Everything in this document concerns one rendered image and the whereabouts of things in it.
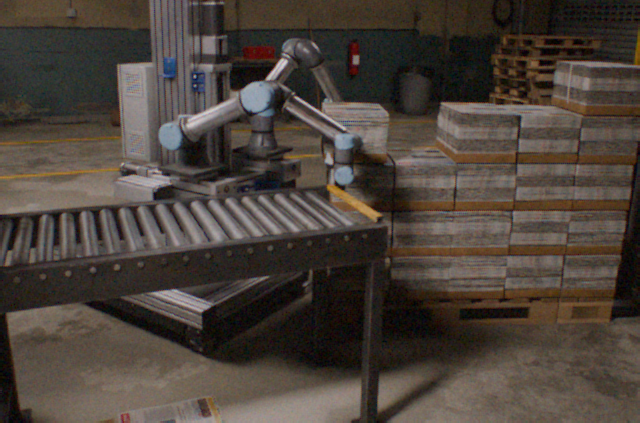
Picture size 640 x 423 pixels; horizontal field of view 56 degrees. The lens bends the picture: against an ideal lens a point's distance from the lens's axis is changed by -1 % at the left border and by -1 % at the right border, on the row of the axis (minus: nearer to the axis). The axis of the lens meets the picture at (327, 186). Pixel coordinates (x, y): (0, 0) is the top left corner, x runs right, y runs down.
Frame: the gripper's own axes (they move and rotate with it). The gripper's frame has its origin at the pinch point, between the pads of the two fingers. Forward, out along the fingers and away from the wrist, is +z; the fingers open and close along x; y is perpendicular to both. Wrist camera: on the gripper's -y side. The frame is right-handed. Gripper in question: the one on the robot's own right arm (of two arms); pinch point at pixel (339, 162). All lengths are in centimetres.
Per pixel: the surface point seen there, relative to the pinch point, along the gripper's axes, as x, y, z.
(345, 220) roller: 2, -6, -63
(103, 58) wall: 286, 3, 602
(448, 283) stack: -56, -63, 9
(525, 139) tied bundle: -87, 10, 9
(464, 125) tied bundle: -57, 16, 9
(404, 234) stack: -32.6, -36.7, 7.9
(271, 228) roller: 27, -6, -71
